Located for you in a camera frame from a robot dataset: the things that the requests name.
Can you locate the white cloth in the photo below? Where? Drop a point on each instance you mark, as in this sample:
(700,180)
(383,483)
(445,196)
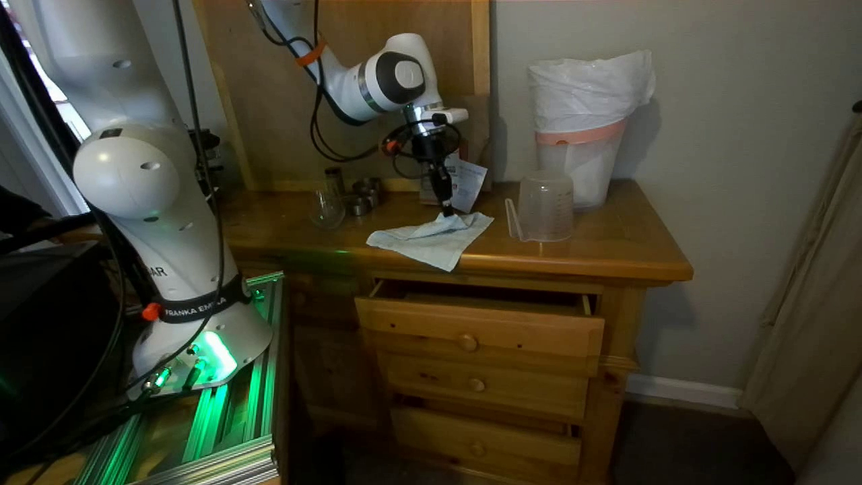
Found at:
(433,239)

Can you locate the beige curtain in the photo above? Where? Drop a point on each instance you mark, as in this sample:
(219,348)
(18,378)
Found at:
(809,315)

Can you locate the small metal measuring cup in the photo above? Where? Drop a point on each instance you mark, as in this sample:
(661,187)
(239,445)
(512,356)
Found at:
(356,205)

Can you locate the wooden back board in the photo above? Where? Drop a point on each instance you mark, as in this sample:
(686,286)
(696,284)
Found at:
(270,118)

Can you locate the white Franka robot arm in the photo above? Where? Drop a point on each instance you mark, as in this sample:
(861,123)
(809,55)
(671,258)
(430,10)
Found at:
(164,180)

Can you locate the brown paper bag white label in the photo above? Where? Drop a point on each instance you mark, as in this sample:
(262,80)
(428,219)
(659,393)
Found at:
(473,184)

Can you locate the black bulky equipment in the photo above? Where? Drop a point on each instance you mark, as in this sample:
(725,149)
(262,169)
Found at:
(54,340)

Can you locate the pine wooden dresser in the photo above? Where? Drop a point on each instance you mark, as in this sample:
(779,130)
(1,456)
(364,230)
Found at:
(630,247)

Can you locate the trash bin with white bag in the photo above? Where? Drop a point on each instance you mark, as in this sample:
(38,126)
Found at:
(589,118)

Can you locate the translucent plastic cup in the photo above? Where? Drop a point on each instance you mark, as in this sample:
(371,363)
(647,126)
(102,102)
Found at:
(546,205)

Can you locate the pine wooden drawer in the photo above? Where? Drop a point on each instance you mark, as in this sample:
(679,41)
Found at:
(487,445)
(475,333)
(487,386)

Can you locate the metal tin can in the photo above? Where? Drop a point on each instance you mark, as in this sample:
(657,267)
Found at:
(336,180)

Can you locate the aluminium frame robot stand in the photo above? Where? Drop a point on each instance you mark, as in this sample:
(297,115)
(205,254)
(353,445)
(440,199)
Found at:
(226,422)

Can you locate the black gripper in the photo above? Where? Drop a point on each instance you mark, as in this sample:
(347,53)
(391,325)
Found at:
(430,138)

